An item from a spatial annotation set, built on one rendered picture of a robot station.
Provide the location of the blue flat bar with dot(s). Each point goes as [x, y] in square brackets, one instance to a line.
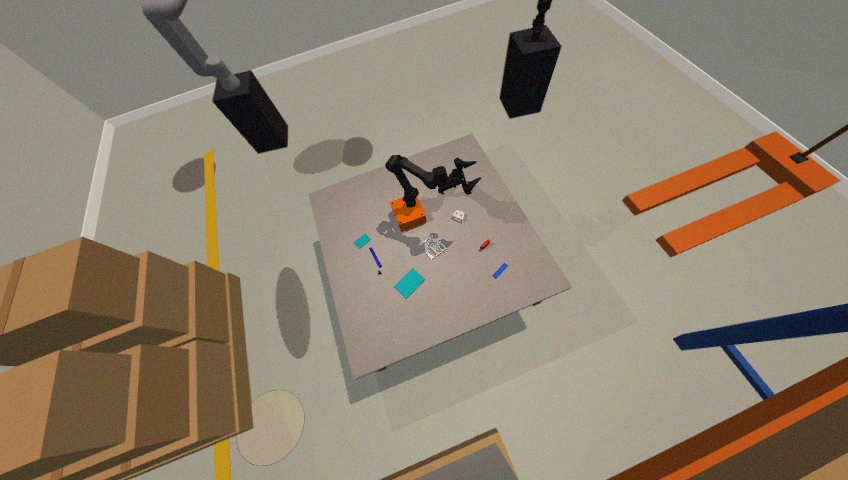
[500, 270]

